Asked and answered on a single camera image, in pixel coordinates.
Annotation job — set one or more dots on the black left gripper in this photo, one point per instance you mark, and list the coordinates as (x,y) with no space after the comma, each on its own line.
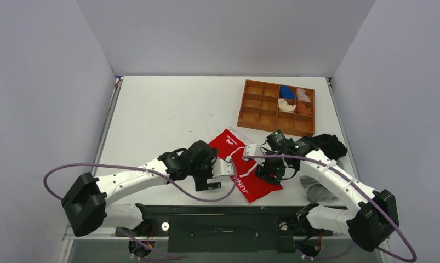
(201,183)

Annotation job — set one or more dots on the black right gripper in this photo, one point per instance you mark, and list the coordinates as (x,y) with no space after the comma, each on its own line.
(269,173)

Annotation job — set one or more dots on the red underwear white trim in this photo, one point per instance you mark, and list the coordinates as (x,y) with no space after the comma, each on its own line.
(231,145)

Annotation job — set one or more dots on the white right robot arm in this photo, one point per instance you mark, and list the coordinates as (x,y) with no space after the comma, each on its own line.
(369,216)

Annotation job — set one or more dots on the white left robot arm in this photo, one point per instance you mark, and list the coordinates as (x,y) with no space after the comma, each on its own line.
(92,202)

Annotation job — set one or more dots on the grey underwear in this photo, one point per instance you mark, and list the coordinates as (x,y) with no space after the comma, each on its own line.
(314,191)

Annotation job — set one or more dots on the black underwear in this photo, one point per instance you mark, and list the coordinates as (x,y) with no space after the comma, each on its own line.
(330,145)

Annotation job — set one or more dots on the cream rolled underwear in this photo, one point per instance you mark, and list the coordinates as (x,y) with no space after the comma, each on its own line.
(284,106)

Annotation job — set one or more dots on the orange rolled underwear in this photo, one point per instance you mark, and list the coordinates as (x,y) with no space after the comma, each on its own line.
(302,109)

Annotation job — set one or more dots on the blue rolled underwear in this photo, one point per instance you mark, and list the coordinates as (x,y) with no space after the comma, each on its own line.
(286,93)

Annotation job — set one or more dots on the wooden compartment tray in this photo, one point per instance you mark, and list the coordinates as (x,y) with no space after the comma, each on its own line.
(259,110)

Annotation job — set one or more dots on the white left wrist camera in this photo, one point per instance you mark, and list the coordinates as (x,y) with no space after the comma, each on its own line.
(221,168)

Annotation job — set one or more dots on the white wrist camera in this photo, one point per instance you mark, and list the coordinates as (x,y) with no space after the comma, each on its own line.
(221,168)
(251,150)

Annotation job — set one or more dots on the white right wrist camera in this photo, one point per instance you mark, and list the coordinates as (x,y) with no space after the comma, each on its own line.
(251,150)

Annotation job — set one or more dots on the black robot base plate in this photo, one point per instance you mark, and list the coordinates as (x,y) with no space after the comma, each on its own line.
(220,229)

